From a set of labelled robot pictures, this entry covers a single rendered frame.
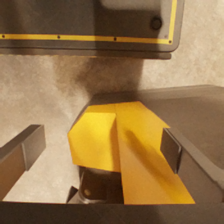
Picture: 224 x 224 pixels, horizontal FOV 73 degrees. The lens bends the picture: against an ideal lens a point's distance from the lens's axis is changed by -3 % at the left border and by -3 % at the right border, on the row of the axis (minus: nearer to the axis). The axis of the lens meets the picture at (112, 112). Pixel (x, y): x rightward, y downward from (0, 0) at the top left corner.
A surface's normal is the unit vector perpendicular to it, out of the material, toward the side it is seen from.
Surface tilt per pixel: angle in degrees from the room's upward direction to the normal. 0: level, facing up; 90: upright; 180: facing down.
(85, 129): 22
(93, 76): 0
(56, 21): 0
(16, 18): 0
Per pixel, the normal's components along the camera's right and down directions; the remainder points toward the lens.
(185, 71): 0.02, 0.29
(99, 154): -0.35, 0.30
